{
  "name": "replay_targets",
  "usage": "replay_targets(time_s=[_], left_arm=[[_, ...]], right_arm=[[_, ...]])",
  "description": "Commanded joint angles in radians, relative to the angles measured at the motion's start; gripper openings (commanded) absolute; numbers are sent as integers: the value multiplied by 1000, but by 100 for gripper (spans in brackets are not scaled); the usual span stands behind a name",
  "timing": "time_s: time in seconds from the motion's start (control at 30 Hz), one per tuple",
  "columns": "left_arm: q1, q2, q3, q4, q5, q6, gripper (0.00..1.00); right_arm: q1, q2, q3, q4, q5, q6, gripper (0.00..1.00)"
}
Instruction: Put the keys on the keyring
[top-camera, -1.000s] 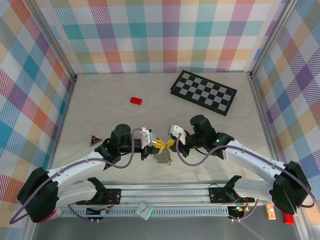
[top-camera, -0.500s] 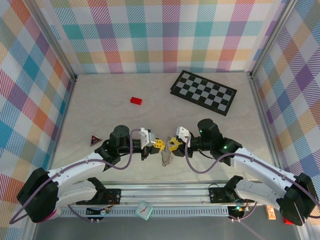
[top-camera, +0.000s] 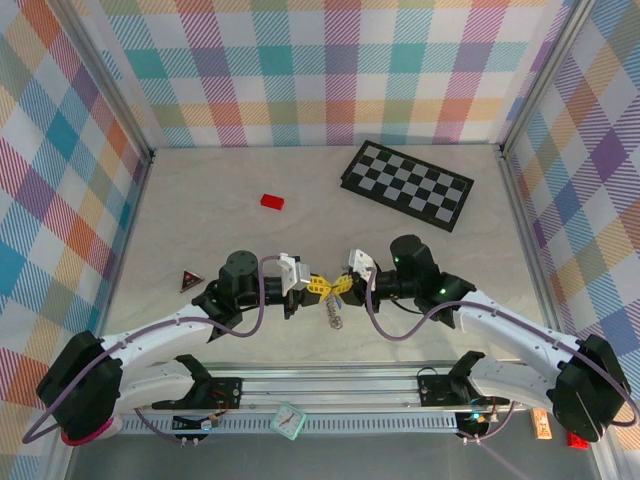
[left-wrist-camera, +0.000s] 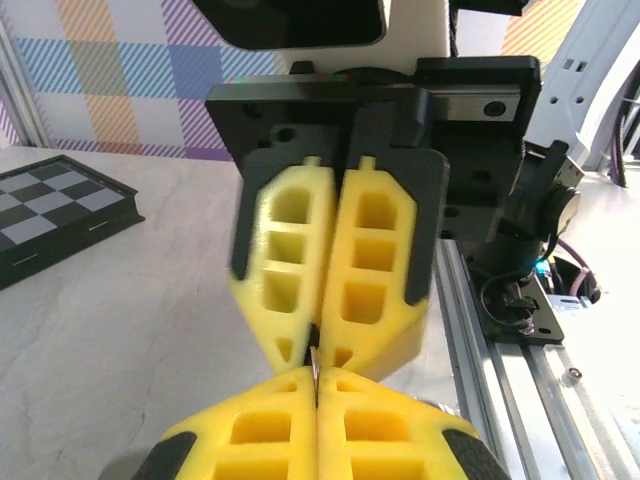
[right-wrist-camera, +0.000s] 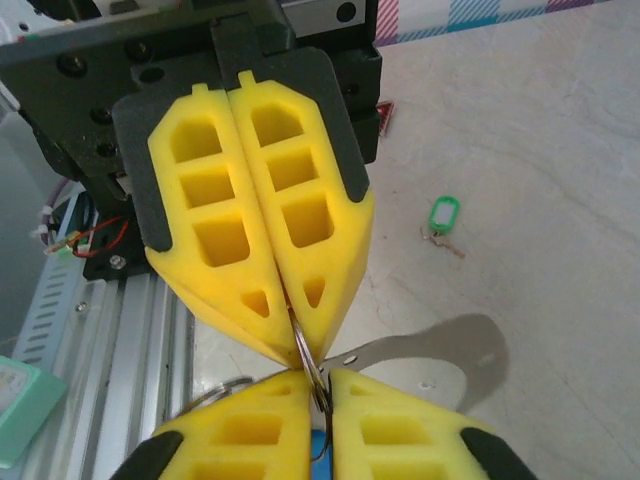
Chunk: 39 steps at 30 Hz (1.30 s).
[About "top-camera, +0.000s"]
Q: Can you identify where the silver keyring chain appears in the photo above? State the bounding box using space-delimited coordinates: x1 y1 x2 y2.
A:
323 293 345 331

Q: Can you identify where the red black triangle tag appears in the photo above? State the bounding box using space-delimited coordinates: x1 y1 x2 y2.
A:
178 268 205 293

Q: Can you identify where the black grey checkerboard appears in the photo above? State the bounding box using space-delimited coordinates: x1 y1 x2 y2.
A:
339 140 475 234

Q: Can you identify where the teal square clock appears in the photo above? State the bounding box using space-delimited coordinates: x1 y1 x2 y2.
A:
268 401 307 441

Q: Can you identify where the small electronics board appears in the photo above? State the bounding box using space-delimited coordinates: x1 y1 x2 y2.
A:
457 407 496 436
172 409 225 435

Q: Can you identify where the pink round toy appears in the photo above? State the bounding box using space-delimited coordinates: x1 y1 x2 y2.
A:
60 417 124 446

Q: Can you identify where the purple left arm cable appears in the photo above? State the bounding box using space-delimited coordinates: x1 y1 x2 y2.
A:
22 253 284 446

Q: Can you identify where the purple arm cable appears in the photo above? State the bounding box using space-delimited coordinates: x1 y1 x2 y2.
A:
22 253 284 446
366 267 640 444

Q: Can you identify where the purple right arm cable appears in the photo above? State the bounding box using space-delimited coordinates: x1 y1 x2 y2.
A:
366 267 640 444

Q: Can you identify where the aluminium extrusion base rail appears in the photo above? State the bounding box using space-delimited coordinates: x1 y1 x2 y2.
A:
134 363 521 414

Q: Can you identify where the aluminium frame side rail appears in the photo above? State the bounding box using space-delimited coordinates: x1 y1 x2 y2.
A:
497 149 576 361
87 149 156 371

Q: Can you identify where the perforated grey cable duct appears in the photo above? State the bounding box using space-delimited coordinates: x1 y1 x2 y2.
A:
119 416 461 434

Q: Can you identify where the aluminium frame post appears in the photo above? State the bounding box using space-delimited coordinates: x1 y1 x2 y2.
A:
497 0 601 161
47 0 156 166

